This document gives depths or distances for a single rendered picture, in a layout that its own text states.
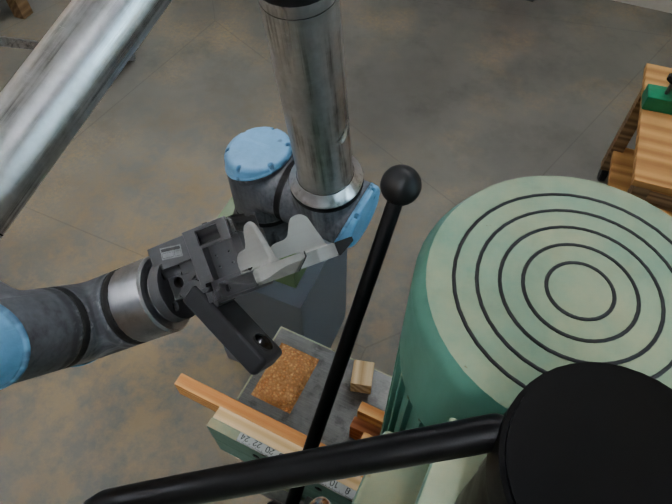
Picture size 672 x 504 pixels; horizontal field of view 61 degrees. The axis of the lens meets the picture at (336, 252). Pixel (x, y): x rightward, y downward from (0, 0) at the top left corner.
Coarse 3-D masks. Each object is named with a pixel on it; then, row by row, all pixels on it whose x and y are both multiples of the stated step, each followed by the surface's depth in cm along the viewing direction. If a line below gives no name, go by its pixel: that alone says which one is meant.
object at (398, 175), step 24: (408, 168) 47; (384, 192) 48; (408, 192) 47; (384, 216) 49; (384, 240) 49; (360, 288) 50; (360, 312) 51; (336, 360) 52; (336, 384) 53; (312, 432) 54
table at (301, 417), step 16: (288, 336) 96; (304, 352) 94; (320, 352) 94; (320, 368) 92; (352, 368) 92; (256, 384) 91; (320, 384) 91; (384, 384) 91; (240, 400) 89; (256, 400) 89; (304, 400) 89; (336, 400) 89; (352, 400) 89; (368, 400) 89; (384, 400) 89; (272, 416) 88; (288, 416) 88; (304, 416) 88; (336, 416) 88; (352, 416) 88; (304, 432) 86; (336, 432) 86; (224, 448) 89
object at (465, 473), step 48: (528, 384) 16; (576, 384) 15; (624, 384) 15; (528, 432) 15; (576, 432) 15; (624, 432) 15; (432, 480) 24; (480, 480) 18; (528, 480) 14; (576, 480) 14; (624, 480) 14
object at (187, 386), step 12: (180, 384) 87; (192, 384) 87; (204, 384) 87; (192, 396) 87; (204, 396) 86; (216, 396) 86; (228, 396) 86; (216, 408) 86; (228, 408) 85; (240, 408) 85; (252, 408) 85; (252, 420) 84; (264, 420) 84; (276, 420) 84; (276, 432) 83; (288, 432) 83; (300, 432) 83; (300, 444) 82; (324, 444) 82
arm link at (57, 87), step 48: (96, 0) 65; (144, 0) 67; (48, 48) 63; (96, 48) 65; (0, 96) 62; (48, 96) 62; (96, 96) 67; (0, 144) 60; (48, 144) 63; (0, 192) 60
